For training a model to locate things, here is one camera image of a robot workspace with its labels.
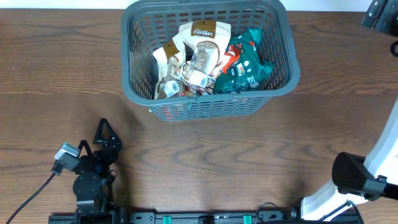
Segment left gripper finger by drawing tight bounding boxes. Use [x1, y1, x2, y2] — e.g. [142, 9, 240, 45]
[93, 118, 122, 151]
[78, 139, 93, 158]

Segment grey plastic basket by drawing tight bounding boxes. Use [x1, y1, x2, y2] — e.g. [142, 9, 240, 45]
[121, 0, 300, 121]

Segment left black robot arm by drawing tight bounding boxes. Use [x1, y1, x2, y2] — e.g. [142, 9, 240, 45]
[73, 118, 128, 223]

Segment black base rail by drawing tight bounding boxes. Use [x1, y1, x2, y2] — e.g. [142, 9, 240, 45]
[48, 207, 361, 224]

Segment San Remo spaghetti pack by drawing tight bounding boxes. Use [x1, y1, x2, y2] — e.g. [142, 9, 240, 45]
[210, 45, 241, 79]

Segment right black cable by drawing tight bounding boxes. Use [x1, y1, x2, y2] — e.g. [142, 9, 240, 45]
[317, 198, 367, 224]

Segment left black cable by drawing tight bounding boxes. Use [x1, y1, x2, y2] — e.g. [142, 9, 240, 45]
[5, 172, 57, 224]

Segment black cable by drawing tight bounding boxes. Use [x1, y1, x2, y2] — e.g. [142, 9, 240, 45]
[317, 198, 367, 224]
[5, 172, 57, 224]

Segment white brown snack bag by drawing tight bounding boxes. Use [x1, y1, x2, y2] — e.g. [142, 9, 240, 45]
[178, 20, 231, 96]
[153, 35, 186, 100]

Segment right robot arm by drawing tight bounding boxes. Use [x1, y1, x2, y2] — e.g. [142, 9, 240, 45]
[292, 106, 397, 223]

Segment green Nescafe coffee bag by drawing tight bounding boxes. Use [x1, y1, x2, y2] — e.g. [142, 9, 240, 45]
[213, 28, 274, 94]

